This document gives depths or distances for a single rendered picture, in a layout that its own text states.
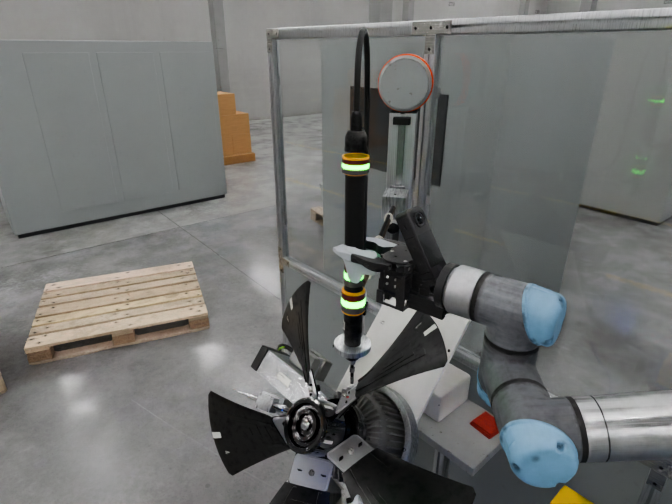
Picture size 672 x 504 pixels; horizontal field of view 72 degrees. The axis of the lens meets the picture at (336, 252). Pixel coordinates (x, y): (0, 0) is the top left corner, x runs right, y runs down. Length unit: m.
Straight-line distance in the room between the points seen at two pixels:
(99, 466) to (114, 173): 4.10
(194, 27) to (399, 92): 12.47
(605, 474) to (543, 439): 1.07
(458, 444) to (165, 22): 12.71
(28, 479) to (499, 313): 2.66
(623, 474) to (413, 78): 1.25
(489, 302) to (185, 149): 6.01
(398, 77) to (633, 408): 1.05
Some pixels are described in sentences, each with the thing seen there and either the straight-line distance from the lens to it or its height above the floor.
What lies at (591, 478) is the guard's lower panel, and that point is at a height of 0.81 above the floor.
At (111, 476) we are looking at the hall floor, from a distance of 2.82.
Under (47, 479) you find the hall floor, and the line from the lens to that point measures 2.95.
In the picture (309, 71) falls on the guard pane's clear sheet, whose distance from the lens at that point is 1.98.
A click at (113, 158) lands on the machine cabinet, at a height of 0.76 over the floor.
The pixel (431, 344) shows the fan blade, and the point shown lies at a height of 1.42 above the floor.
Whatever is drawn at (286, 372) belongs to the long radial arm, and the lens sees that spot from 1.36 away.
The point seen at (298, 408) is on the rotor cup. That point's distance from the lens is 1.10.
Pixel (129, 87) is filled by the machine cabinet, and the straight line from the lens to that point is 6.22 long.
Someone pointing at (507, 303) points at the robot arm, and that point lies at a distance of 0.66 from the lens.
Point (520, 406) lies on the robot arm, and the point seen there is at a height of 1.58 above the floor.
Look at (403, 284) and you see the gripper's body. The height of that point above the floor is 1.64.
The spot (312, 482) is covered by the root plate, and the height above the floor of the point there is 1.10.
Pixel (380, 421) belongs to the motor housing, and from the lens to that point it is 1.17.
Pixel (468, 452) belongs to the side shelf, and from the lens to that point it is 1.57.
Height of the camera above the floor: 1.97
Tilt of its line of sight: 24 degrees down
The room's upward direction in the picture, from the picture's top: straight up
